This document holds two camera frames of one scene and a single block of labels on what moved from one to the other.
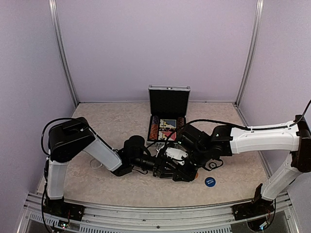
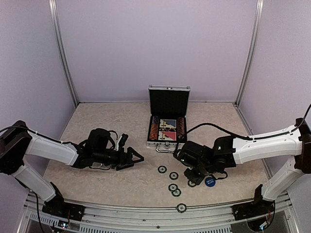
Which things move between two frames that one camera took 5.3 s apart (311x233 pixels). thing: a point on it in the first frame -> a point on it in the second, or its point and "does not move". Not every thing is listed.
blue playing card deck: x=167 y=123 does not move
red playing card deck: x=163 y=135 does not move
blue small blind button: x=210 y=181 does not move
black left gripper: x=161 y=165 -> x=122 y=161
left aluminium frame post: x=53 y=8 does not move
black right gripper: x=186 y=175 -> x=196 y=179
